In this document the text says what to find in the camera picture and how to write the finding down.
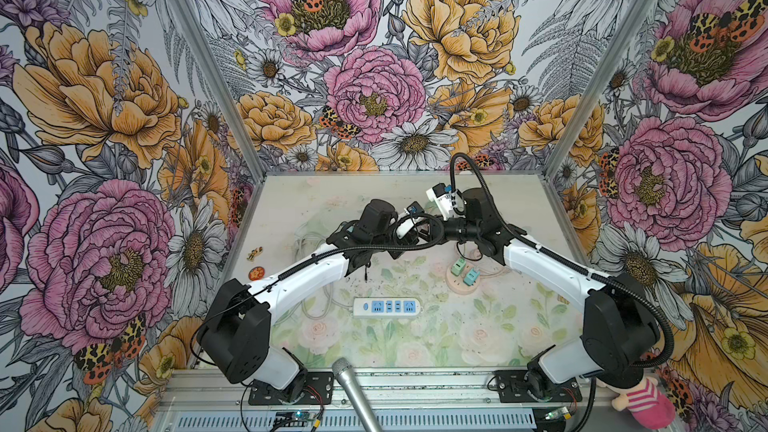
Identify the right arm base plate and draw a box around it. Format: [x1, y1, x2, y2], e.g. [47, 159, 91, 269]
[487, 369, 582, 403]

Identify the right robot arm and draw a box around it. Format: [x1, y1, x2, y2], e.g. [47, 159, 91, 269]
[428, 183, 672, 400]

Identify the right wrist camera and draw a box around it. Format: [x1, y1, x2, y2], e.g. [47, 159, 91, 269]
[426, 183, 465, 220]

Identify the red round sticker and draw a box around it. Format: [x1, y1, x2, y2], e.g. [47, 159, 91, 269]
[248, 266, 265, 282]

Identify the teal USB charger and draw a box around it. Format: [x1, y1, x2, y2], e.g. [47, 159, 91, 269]
[463, 268, 480, 287]

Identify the silver microphone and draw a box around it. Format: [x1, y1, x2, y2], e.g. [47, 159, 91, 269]
[332, 357, 383, 432]

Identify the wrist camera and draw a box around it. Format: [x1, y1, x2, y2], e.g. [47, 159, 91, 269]
[426, 183, 465, 220]
[395, 201, 425, 239]

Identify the small green circuit board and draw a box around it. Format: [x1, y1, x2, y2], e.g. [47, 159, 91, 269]
[272, 410, 321, 431]

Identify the pink plush toy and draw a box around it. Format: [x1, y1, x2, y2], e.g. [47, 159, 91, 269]
[597, 376, 677, 431]

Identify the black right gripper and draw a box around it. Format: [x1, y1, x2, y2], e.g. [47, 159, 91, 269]
[414, 215, 481, 244]

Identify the aluminium front rail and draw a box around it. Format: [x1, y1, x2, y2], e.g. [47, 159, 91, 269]
[152, 367, 598, 431]

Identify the pink round power socket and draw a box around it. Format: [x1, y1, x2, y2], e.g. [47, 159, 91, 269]
[445, 270, 480, 296]

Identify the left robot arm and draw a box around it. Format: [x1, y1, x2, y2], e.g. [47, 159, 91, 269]
[196, 199, 398, 391]

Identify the clown sticker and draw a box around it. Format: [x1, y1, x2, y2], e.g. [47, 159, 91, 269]
[247, 246, 263, 262]

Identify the white blue power strip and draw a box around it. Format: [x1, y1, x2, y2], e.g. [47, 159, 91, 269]
[352, 297, 422, 319]

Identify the green USB charger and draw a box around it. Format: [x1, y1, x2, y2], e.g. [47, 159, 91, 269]
[450, 258, 466, 277]

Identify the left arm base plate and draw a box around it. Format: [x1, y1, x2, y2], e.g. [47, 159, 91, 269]
[247, 371, 335, 406]

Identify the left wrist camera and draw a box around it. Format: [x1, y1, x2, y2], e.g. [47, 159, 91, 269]
[395, 201, 425, 239]

